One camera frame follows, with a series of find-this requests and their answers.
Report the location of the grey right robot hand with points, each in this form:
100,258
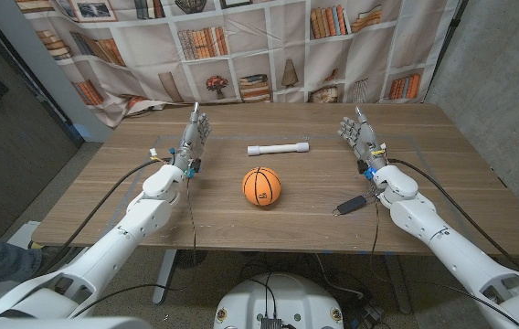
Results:
365,139

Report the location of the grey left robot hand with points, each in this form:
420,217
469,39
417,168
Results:
191,137

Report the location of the orange mini basketball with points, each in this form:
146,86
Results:
261,186

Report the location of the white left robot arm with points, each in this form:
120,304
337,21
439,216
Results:
104,247

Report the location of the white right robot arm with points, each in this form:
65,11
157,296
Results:
447,242

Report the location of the white plastic pipe marker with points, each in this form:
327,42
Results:
278,148

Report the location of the black key fob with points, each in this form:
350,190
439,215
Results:
351,204

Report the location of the printed bookshelf backdrop cloth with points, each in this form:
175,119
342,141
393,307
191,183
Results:
250,68

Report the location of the black backdrop stand pole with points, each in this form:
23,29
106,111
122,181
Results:
444,50

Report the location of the grey table leg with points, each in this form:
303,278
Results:
164,274
399,283

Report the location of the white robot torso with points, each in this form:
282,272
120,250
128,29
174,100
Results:
280,301

